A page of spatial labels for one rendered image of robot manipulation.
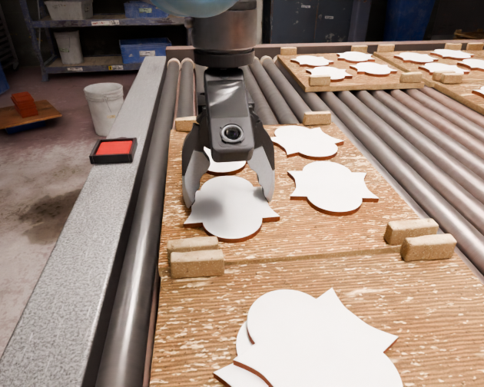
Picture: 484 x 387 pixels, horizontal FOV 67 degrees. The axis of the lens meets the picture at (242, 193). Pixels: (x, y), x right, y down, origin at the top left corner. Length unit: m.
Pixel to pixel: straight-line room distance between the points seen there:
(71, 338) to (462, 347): 0.37
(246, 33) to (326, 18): 5.00
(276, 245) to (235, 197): 0.10
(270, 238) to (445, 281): 0.20
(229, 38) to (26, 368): 0.38
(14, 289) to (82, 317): 1.53
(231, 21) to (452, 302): 0.37
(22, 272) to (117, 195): 1.44
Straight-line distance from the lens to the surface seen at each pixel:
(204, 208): 0.51
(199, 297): 0.40
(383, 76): 1.23
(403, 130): 0.90
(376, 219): 0.53
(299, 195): 0.54
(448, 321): 0.43
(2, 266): 2.12
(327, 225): 0.50
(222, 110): 0.40
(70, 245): 0.54
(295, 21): 5.30
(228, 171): 0.60
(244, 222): 0.48
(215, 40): 0.42
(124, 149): 0.74
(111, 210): 0.59
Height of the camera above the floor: 1.23
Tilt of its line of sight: 32 degrees down
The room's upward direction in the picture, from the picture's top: straight up
